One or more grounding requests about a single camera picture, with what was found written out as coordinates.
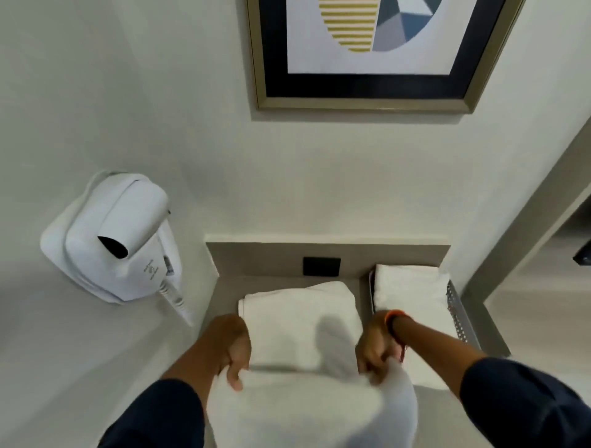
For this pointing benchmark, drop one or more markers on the person's left forearm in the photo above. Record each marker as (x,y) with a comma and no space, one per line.
(173,397)

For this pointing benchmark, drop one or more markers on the white wall-mounted hair dryer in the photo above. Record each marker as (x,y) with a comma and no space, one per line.
(115,240)

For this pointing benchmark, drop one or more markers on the person's right forearm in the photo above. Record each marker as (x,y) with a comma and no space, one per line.
(485,385)

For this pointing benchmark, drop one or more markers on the person's left hand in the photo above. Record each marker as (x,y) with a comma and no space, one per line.
(226,339)

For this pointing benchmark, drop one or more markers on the black wall outlet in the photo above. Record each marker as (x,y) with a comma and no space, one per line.
(322,266)

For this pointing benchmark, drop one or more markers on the person's right fingers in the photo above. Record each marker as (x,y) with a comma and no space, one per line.
(371,369)

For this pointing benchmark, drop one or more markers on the small folded white towel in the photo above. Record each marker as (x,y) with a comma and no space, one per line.
(413,300)

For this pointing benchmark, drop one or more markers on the orange wristband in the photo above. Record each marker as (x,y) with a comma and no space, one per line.
(395,323)

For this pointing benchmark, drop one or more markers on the gold framed abstract picture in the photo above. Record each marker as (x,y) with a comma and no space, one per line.
(383,50)

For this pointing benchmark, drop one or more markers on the person's left thumb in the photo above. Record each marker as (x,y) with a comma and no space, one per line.
(235,379)

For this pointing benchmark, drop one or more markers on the large white towel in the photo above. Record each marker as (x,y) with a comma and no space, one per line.
(309,410)

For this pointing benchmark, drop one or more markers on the perforated metal tray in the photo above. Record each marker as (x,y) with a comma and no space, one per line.
(461,318)

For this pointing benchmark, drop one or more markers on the person's right hand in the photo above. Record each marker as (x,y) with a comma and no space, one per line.
(375,341)

